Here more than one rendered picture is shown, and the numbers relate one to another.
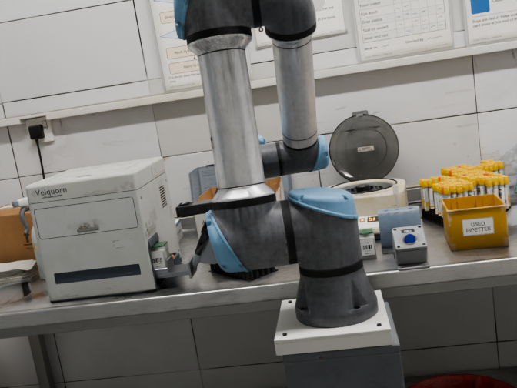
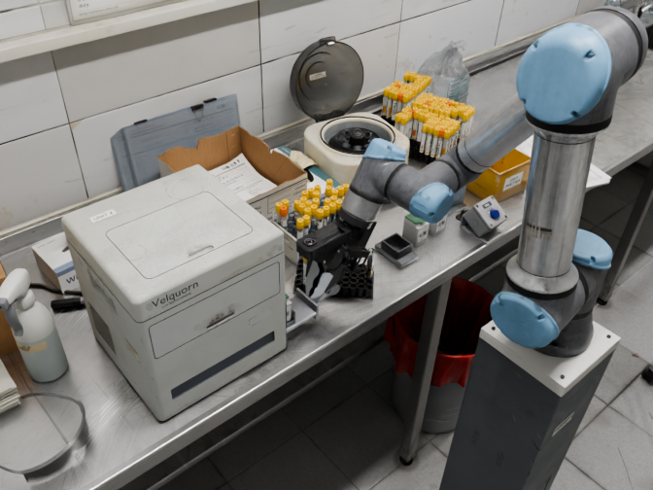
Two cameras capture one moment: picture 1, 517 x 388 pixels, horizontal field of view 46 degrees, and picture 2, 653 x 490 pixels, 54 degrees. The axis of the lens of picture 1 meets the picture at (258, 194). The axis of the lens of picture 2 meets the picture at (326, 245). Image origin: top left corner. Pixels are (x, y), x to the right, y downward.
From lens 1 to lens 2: 1.31 m
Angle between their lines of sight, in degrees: 52
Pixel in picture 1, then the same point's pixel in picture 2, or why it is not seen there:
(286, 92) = (529, 132)
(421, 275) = (498, 242)
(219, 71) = (587, 162)
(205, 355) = not seen: hidden behind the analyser
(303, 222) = (593, 281)
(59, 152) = not seen: outside the picture
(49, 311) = (183, 437)
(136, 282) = (268, 350)
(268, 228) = (577, 299)
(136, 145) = (27, 112)
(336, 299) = (588, 331)
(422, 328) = not seen: hidden behind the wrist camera
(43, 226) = (160, 342)
